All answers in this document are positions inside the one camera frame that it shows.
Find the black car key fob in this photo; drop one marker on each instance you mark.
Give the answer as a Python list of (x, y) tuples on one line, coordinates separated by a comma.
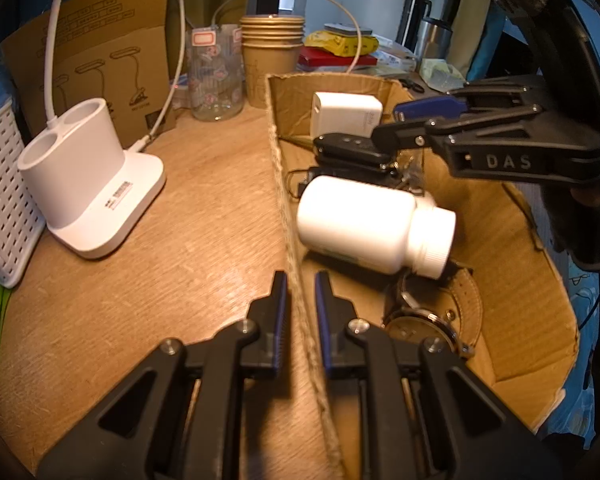
[(345, 145)]

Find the white cube charger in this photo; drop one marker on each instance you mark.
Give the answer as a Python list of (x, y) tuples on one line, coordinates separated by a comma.
[(345, 112)]

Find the printed light blue blanket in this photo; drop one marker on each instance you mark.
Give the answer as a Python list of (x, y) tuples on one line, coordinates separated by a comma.
[(587, 360)]

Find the cardboard box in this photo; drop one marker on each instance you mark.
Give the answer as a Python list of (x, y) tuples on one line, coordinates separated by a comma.
[(520, 310)]

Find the printed cardboard lamp packaging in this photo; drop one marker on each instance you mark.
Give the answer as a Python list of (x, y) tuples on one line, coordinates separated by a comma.
[(95, 40)]

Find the red book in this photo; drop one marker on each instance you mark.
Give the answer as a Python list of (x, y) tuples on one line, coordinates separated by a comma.
[(330, 62)]

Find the steel thermos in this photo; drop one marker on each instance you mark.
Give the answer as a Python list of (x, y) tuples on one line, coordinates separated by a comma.
[(432, 37)]

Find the black scissors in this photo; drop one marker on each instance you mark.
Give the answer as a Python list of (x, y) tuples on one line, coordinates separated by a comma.
[(412, 85)]

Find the black sliding door frame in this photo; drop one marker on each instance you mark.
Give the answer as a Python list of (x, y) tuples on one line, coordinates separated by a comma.
[(412, 0)]

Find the stack of brown paper cups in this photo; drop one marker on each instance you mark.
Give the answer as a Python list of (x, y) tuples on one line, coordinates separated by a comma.
[(272, 70)]

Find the silver key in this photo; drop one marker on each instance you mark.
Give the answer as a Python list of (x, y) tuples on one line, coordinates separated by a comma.
[(412, 172)]

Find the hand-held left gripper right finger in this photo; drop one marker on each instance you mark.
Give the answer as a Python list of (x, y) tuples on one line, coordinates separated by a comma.
[(324, 325)]

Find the grey power bank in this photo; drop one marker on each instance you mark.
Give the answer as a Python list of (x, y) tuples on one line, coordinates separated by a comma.
[(342, 30)]

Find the green tissue pack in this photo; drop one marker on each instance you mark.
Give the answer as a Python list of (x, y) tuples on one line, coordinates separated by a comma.
[(440, 75)]

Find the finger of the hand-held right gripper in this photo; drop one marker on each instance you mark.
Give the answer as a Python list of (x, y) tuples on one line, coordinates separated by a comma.
[(430, 107), (410, 135)]

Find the white plastic basket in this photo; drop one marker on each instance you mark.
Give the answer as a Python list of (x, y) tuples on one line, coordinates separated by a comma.
[(5, 200)]

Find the white pill bottle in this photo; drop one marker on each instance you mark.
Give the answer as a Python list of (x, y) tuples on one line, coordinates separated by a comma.
[(355, 220)]

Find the white plastic packets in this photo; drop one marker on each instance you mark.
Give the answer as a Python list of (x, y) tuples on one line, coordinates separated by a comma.
[(395, 60)]

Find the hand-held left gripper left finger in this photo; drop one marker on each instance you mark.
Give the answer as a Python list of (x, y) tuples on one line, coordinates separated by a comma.
[(280, 320)]

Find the blue curtain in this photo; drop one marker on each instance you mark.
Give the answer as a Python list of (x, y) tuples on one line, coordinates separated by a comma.
[(485, 50)]

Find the white desk lamp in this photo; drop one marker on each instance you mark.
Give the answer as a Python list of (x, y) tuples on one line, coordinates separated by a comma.
[(95, 210)]

